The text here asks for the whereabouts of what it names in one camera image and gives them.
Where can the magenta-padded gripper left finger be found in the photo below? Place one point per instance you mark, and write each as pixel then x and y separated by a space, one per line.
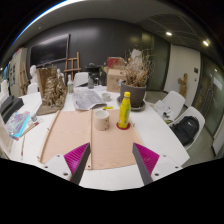
pixel 78 158

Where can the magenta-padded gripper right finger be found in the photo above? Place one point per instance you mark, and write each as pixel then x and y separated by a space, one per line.
pixel 146 158

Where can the yellow drink bottle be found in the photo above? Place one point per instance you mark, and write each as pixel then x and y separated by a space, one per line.
pixel 124 111

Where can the beige dotted paper cup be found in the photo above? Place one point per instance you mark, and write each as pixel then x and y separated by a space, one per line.
pixel 101 121

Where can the black backpack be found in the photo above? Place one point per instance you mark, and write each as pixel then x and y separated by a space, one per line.
pixel 185 130

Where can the grey plant saucer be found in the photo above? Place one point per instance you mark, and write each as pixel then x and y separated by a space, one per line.
pixel 140 107

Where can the papers on chair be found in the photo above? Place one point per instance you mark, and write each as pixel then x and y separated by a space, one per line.
pixel 161 108

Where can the paint brush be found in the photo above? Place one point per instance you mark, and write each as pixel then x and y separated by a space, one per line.
pixel 31 126

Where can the yellow marker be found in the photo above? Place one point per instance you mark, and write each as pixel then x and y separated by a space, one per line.
pixel 107 108

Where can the printed newspaper sheet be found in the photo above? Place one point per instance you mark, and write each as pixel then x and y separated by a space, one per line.
pixel 86 99

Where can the small jar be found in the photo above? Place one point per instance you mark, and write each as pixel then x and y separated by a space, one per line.
pixel 33 117

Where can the white chair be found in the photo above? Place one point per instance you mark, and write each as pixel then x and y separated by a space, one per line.
pixel 81 79
pixel 175 100
pixel 198 115

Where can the dry plant in grey pot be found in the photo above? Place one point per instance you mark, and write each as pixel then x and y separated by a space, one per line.
pixel 133 93

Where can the small white cup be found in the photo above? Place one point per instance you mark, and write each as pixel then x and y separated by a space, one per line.
pixel 106 97

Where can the colourful book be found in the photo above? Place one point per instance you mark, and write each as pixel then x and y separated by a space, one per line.
pixel 17 123

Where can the green and white spray bottle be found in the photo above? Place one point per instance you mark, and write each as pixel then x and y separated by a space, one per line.
pixel 70 86

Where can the wooden figure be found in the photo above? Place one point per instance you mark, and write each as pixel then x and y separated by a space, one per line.
pixel 182 85

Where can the black device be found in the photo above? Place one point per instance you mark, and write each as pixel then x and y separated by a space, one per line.
pixel 10 108

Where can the cardboard box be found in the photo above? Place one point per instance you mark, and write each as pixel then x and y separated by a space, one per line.
pixel 113 80

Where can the white plaster figure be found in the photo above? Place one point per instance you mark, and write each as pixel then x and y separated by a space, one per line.
pixel 60 74

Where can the wooden easel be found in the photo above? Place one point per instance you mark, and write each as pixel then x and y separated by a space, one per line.
pixel 71 65

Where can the white plaster bust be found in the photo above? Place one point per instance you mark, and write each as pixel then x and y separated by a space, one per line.
pixel 32 71

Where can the red box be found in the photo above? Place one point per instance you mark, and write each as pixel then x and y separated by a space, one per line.
pixel 115 62

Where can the white cabinet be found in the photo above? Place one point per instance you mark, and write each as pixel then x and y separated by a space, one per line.
pixel 18 70

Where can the round ceiling spot light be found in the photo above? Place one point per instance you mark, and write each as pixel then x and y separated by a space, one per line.
pixel 206 43
pixel 169 33

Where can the black wall screen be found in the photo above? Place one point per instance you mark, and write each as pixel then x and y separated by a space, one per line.
pixel 50 50

